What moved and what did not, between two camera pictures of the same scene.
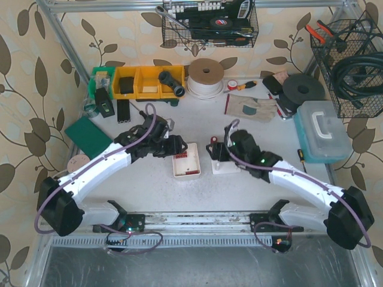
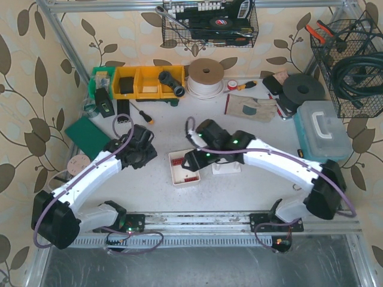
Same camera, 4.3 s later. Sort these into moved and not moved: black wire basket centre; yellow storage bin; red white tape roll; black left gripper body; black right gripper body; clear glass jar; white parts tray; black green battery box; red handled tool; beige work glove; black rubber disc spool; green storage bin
Moved: black left gripper body; white parts tray; black right gripper body
Not moved: black wire basket centre; black green battery box; red handled tool; yellow storage bin; clear glass jar; black rubber disc spool; beige work glove; red white tape roll; green storage bin
